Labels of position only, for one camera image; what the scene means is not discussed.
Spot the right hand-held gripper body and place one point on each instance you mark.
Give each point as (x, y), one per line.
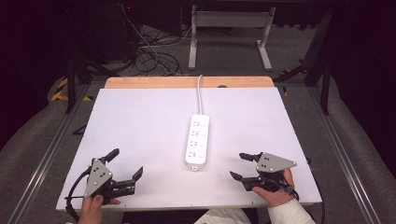
(271, 169)

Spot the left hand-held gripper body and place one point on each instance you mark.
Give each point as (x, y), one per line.
(98, 178)

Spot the white power strip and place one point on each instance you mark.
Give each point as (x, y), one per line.
(197, 141)

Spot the person's right hand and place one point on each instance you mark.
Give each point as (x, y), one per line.
(275, 196)

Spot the person's left hand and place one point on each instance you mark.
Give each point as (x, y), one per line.
(91, 209)

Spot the person's white trousers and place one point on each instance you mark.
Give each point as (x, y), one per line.
(224, 217)

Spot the yellow black hazard tape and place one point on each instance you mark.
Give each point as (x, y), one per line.
(62, 90)

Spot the black metal stand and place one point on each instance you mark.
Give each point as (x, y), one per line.
(74, 71)
(320, 68)

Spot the aluminium floor rail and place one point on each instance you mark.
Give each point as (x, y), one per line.
(342, 155)
(46, 155)

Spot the white metal table frame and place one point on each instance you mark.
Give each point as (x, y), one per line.
(230, 19)

